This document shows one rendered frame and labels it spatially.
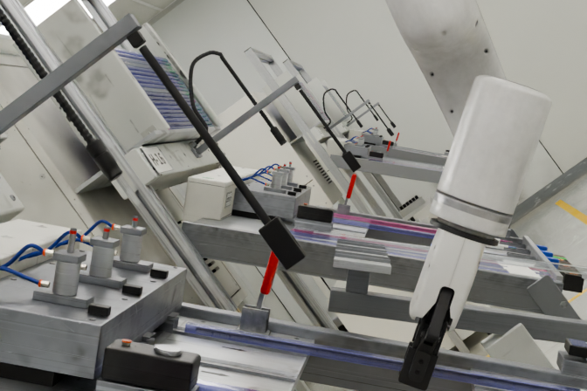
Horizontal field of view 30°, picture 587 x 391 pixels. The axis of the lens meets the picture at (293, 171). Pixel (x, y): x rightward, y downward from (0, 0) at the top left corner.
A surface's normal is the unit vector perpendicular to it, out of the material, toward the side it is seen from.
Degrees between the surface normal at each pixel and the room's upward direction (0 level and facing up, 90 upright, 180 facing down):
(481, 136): 70
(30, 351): 90
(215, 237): 90
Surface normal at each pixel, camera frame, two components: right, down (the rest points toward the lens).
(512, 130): 0.11, 0.13
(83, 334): -0.11, 0.05
